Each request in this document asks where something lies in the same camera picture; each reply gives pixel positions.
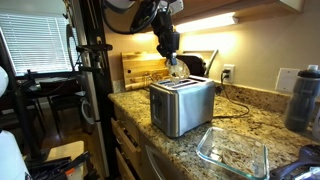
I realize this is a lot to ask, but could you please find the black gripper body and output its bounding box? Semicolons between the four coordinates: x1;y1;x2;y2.
150;9;175;58

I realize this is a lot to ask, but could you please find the slice of brown bread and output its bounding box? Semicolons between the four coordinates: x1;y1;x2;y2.
165;58;192;82

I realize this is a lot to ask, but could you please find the stainless steel two-slot toaster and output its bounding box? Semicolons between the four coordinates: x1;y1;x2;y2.
148;74;216;139

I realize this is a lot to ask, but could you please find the black contact grill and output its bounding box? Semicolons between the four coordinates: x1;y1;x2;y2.
173;49;220;78

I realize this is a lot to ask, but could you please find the wooden cutting board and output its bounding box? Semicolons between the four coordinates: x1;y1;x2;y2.
120;50;175;92

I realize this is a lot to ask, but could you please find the bright under-cabinet light strip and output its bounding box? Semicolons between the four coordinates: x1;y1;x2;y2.
174;11;240;35

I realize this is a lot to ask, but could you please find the black vertical stand pole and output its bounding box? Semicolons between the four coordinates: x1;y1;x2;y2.
75;0;120;180

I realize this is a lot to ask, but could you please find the wooden drawer cabinet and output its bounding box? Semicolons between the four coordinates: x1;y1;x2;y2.
110;105;148;180

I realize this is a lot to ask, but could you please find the clear glass baking dish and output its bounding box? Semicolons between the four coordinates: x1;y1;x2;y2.
195;125;270;180

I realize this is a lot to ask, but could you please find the black chair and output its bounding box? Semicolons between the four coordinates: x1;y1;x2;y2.
48;91;86;134

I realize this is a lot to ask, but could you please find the dark dining table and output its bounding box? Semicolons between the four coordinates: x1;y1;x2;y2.
20;70;83;99

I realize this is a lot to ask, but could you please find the window with white blinds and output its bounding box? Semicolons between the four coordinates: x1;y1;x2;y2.
0;12;80;77

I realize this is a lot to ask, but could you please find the dark grey water bottle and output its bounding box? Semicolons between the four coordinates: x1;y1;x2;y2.
283;64;320;133

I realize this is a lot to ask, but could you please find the tan wooden cart top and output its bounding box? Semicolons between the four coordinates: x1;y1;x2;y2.
45;139;86;180

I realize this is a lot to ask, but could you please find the dark grey curved object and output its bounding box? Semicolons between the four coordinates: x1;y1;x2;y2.
268;143;320;180

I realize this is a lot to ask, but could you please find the pile of black tools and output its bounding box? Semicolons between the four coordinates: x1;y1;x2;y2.
25;150;93;180

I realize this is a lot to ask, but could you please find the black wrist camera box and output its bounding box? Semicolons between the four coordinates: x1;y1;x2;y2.
171;30;182;52

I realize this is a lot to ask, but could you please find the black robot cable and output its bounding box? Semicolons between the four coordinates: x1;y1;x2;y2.
101;0;162;36

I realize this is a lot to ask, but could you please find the white wall power outlet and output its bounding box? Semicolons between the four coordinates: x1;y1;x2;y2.
221;63;236;84

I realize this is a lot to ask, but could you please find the black toaster power cable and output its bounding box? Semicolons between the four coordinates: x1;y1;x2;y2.
212;69;251;120

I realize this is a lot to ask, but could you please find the wooden wall cabinet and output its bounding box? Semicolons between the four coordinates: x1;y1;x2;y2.
166;0;306;26

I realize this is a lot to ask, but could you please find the dishwasher with silver handle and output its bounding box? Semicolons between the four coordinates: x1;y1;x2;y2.
139;133;191;180

